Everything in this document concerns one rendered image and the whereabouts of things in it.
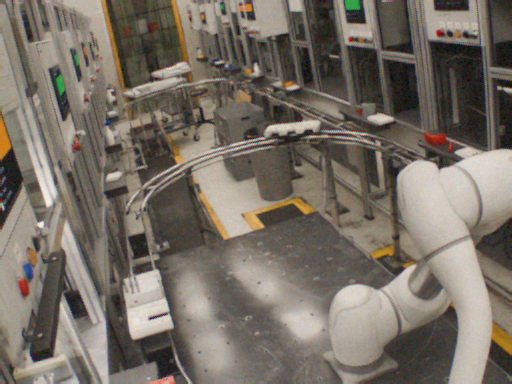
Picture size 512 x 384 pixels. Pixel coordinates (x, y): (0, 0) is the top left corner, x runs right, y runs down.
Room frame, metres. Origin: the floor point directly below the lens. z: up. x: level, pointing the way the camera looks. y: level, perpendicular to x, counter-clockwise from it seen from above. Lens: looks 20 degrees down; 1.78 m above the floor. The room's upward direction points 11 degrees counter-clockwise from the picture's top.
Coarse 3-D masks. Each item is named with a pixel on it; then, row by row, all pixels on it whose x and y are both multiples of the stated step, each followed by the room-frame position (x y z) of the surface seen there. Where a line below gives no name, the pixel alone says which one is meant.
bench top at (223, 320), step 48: (240, 240) 2.18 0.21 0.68; (288, 240) 2.09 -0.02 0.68; (336, 240) 1.99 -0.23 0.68; (192, 288) 1.81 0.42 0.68; (240, 288) 1.75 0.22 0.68; (288, 288) 1.68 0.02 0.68; (336, 288) 1.61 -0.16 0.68; (192, 336) 1.47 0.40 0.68; (240, 336) 1.43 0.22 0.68; (288, 336) 1.38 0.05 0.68; (432, 336) 1.22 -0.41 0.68
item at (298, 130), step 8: (272, 128) 3.37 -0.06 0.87; (280, 128) 3.33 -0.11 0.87; (288, 128) 3.31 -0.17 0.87; (296, 128) 3.21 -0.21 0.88; (304, 128) 3.26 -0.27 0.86; (312, 128) 3.25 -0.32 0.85; (280, 136) 3.27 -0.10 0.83; (288, 136) 3.24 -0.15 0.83; (296, 136) 3.22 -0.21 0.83; (304, 136) 3.20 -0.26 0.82
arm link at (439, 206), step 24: (408, 168) 0.87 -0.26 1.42; (432, 168) 0.85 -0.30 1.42; (456, 168) 0.86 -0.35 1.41; (408, 192) 0.84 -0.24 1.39; (432, 192) 0.81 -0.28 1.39; (456, 192) 0.80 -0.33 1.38; (408, 216) 0.82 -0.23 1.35; (432, 216) 0.78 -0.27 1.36; (456, 216) 0.78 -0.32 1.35; (480, 216) 0.80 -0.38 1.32; (432, 240) 0.76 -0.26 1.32; (456, 240) 0.75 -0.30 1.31
